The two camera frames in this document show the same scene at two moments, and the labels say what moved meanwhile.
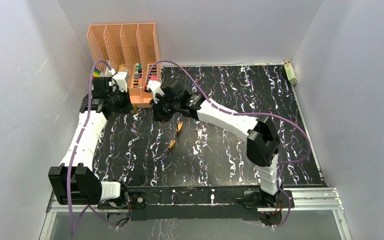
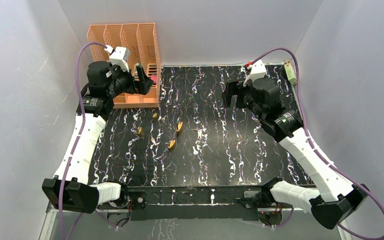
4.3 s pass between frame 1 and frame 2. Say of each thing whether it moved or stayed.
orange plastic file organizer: stayed
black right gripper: moved
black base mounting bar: stayed
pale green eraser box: stayed
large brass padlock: stayed
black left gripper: moved
